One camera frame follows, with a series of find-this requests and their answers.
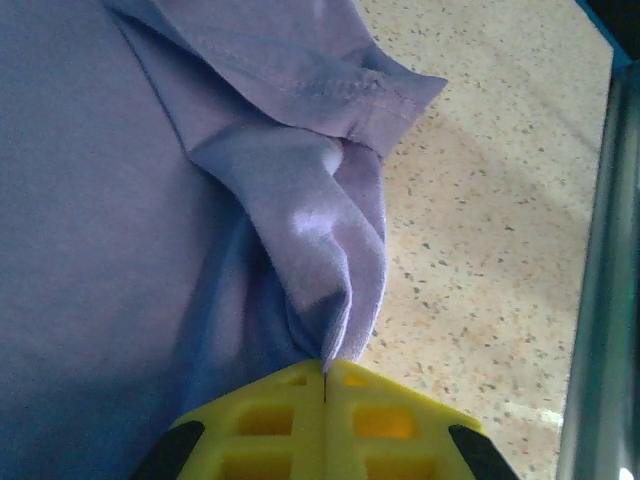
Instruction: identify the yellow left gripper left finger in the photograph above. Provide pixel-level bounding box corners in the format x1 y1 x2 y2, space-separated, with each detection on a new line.
127 358 327 480

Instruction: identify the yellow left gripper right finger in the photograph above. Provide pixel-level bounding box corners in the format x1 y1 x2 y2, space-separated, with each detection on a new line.
323 358 522 480

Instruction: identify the purple t-shirt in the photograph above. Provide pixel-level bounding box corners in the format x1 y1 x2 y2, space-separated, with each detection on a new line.
0 0 450 451

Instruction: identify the blue-edged aluminium side rail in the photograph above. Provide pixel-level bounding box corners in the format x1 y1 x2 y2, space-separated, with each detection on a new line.
554 0 640 480

